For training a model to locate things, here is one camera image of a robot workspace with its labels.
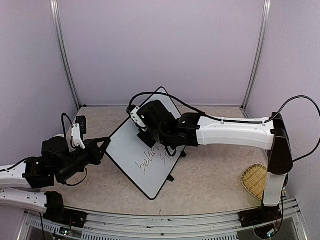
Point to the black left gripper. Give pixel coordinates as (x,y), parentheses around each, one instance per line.
(97,155)

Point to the right aluminium corner post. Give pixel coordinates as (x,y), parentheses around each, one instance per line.
(258,53)

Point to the black whiteboard stand foot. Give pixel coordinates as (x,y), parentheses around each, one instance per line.
(183,154)
(170,178)

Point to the front aluminium rail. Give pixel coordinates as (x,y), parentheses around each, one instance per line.
(112,226)

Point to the light blue mug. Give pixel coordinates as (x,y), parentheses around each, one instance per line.
(58,135)

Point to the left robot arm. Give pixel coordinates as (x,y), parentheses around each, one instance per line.
(37,173)

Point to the white whiteboard black frame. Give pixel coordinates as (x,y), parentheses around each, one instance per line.
(148,168)

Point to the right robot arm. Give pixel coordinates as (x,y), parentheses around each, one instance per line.
(268,134)

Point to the woven bamboo tray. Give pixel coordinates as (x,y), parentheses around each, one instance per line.
(254,180)

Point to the aluminium corner post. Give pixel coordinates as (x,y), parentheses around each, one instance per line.
(258,53)
(54,6)

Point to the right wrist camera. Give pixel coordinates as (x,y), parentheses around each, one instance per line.
(132,111)

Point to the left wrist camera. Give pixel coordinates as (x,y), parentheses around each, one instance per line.
(78,130)

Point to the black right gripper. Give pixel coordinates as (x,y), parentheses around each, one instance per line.
(148,141)

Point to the left aluminium corner post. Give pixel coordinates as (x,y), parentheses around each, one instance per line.
(54,6)

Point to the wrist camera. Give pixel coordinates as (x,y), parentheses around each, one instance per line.
(78,130)
(132,111)

